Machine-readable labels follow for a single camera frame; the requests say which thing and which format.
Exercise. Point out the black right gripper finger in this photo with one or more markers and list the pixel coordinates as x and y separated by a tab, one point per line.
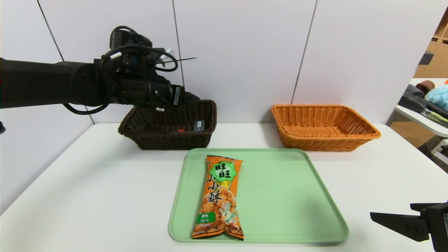
402	224
420	206

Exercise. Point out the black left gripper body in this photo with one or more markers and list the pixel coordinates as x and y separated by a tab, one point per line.
177	95

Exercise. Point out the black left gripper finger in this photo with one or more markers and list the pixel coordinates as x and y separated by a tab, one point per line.
190	98

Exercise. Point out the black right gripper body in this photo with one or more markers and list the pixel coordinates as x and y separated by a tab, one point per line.
440	221

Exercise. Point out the grey clear plastic case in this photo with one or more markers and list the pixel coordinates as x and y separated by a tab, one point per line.
199	126

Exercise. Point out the orange snack bag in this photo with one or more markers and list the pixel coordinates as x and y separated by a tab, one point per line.
218	203

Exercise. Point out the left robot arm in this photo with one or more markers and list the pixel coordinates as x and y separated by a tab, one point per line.
42	82

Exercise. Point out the dark brown wicker basket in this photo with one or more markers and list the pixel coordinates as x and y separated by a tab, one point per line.
168	140

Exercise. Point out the orange wicker basket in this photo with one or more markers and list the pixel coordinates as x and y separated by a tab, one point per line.
315	141

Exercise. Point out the white side table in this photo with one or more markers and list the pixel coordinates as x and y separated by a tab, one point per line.
413	113

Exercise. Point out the black flat tray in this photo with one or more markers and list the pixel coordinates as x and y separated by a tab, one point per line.
413	102

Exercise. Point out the light blue fluffy item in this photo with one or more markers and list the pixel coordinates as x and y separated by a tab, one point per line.
439	96

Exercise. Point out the brown round item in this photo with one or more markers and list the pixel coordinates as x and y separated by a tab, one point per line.
424	86

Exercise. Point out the light green plastic tray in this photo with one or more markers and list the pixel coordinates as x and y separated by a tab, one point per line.
280	210

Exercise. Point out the wooden cabinet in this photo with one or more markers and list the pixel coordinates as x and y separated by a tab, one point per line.
435	66

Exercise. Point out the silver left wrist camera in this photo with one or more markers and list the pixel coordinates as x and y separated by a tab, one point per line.
169	57

